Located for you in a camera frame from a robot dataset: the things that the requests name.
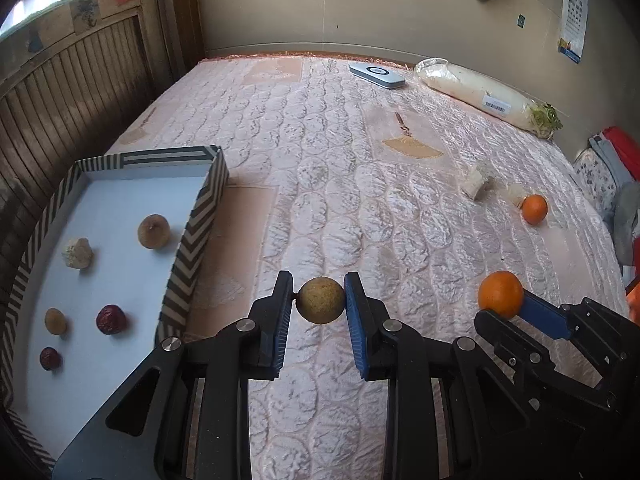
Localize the large red jujube date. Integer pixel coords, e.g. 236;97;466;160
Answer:
96;304;126;336

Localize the pink quilted bed cover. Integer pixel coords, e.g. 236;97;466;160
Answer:
107;52;633;480

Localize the bagged white daikon radish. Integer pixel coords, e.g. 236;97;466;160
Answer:
414;58;563;139

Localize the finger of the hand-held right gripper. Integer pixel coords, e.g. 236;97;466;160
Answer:
474;309;617;412
519;291;640;397

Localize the round yellow-green longan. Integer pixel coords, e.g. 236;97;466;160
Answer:
297;276;347;324

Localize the grey-blue folded cloth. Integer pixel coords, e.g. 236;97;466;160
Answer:
589;134;633;191

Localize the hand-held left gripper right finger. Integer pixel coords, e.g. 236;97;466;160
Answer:
342;271;586;480

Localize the wooden slat wall panel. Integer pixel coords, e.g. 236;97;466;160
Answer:
0;12;156;241

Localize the floral patterned cloth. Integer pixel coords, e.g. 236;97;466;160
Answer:
572;149;616;216

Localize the small tan longan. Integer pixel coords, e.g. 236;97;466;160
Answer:
44;308;67;336

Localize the white cut stalk piece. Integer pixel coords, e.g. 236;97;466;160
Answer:
460;164;493;202

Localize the brown longan with stem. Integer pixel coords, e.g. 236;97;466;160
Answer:
137;214;170;250

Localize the small orange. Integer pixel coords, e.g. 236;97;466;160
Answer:
521;194;549;225

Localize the medium orange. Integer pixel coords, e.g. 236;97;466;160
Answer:
477;270;524;319

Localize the pale fibrous stalk piece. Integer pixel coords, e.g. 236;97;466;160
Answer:
61;238;94;270

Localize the grey garment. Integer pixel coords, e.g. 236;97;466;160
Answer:
612;182;640;266

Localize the wooden corner post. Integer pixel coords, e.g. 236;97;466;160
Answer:
150;0;206;96

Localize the red folded cloth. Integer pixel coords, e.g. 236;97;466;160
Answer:
602;127;640;181

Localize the striped cardboard box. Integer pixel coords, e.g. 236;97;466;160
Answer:
0;145;230;480

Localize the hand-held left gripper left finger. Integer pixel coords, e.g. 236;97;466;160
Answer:
52;270;296;480

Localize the white flat electronic device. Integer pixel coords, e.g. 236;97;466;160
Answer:
348;63;406;90

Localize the wall calendar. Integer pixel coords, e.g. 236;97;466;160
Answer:
557;0;588;64

